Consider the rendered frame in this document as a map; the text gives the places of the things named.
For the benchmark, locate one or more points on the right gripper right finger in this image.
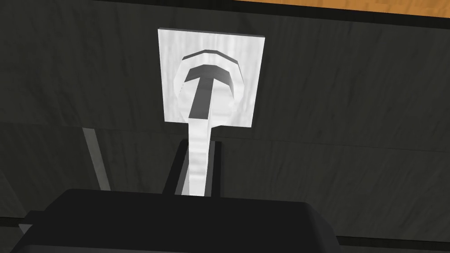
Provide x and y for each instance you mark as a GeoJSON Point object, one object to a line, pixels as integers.
{"type": "Point", "coordinates": [216, 168]}

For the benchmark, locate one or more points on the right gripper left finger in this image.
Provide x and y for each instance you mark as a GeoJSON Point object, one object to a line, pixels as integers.
{"type": "Point", "coordinates": [175, 175]}

